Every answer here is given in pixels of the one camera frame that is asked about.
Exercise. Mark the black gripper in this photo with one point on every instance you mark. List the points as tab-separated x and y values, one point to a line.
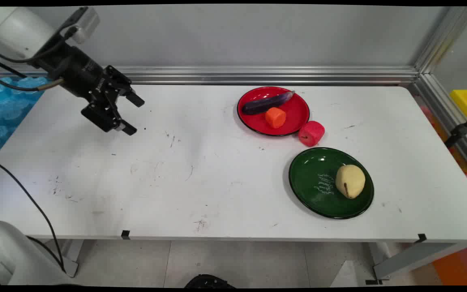
77	75

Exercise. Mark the red orange items behind rail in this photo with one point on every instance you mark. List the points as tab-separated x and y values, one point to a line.
466	172

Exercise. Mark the red plate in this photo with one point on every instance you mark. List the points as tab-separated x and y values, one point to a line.
294	111

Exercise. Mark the black object on floor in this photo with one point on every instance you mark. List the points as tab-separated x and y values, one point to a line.
209	282

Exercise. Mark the slanted aluminium side rail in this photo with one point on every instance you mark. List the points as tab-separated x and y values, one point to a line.
444	109

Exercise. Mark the orange toy carrot piece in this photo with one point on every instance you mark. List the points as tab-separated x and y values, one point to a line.
275	117

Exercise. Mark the grey table leg bar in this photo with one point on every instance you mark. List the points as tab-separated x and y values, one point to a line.
416	259

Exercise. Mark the yellow toy pear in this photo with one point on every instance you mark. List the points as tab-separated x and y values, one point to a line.
350	181

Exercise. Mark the small black table clip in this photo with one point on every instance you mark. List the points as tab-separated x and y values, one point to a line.
422	237
125	234

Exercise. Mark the black stand pole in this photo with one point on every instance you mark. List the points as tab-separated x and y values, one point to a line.
460	130

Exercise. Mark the horizontal aluminium frame rail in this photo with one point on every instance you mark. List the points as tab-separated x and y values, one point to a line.
258	75

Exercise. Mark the blue bubble wrap sheet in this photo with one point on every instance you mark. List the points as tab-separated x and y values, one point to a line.
4	109

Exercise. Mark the red toy apple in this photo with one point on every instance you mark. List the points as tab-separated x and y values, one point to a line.
311	133

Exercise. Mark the purple toy eggplant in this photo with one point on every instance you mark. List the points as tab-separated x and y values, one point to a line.
266	103

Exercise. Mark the orange box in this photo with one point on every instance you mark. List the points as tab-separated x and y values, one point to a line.
458	265

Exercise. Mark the green plate with white print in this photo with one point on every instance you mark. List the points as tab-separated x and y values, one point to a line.
314	182

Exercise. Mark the white triangular sheet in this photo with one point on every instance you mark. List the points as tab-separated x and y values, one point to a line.
347	278

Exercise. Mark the upright aluminium frame post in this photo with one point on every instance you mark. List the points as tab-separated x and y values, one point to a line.
444	38

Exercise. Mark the white table leg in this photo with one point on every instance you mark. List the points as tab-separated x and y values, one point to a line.
71	255

